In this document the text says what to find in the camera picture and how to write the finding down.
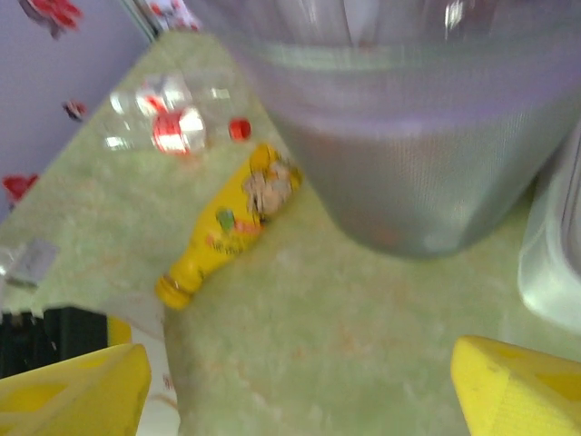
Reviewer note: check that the silver metal mesh bin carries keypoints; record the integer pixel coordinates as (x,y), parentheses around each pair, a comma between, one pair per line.
(408,181)

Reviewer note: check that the yellow cartoon print plastic bottle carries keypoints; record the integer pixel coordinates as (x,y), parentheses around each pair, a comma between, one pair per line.
(218,236)

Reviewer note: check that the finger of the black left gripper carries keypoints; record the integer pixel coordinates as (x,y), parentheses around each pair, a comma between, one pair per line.
(59,336)

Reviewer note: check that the clear bottle white red label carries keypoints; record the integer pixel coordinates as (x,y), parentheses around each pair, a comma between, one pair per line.
(159,93)

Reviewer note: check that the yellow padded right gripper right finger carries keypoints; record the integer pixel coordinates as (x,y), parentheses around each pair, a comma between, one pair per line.
(522,395)

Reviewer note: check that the white label plastic bottle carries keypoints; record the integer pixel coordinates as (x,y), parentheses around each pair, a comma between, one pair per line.
(156,318)

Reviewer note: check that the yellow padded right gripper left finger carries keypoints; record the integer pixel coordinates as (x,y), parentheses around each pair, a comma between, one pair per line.
(77,395)

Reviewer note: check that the clear bottle red label red cap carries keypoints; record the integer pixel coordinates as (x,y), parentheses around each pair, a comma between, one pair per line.
(174,131)

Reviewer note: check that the white lidded plastic box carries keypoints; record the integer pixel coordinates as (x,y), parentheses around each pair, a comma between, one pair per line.
(549,254)

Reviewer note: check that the aluminium frame post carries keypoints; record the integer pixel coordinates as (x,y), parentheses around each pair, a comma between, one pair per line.
(143,20)

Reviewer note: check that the purple plastic bin liner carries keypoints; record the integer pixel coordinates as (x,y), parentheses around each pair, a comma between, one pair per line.
(363,91)

